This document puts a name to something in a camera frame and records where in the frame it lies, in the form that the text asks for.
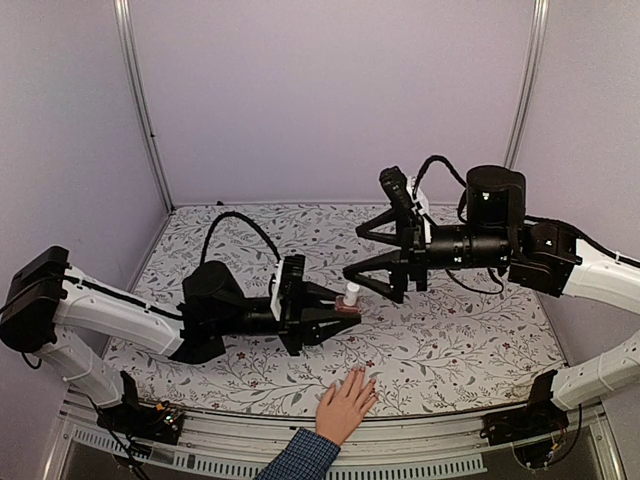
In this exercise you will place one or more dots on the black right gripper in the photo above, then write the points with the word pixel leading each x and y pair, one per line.
pixel 411 255

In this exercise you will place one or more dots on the left aluminium frame post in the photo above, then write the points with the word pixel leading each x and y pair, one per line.
pixel 127 40

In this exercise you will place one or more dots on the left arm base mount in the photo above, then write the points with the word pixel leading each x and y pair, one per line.
pixel 161 423

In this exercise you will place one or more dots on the blue checked sleeve forearm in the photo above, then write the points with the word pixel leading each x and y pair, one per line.
pixel 308 456

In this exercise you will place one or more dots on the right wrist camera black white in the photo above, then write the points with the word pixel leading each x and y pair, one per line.
pixel 399 190

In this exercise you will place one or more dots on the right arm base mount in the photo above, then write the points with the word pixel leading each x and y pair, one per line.
pixel 538 417

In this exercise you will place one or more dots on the pink nail polish bottle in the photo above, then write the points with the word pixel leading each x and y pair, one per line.
pixel 348 302

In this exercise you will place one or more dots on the right aluminium frame post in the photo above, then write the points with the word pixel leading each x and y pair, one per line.
pixel 534 54

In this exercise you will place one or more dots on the person's bare hand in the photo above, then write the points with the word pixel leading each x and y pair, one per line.
pixel 343 408

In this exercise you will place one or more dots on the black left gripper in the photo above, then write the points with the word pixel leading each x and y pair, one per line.
pixel 291 332

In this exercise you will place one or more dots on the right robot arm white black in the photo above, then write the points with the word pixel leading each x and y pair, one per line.
pixel 493 232

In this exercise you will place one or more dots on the floral patterned table mat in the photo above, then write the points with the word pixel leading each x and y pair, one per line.
pixel 464 344

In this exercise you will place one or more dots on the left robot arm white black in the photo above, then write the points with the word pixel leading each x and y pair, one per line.
pixel 49 297

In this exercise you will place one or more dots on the front aluminium rail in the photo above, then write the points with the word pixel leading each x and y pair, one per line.
pixel 215 445

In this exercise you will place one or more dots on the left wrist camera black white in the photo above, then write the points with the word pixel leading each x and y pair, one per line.
pixel 288 276

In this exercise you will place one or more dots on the aluminium frame post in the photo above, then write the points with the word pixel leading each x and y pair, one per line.
pixel 127 40
pixel 534 54

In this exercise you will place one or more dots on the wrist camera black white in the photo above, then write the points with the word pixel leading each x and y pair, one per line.
pixel 288 276
pixel 399 190

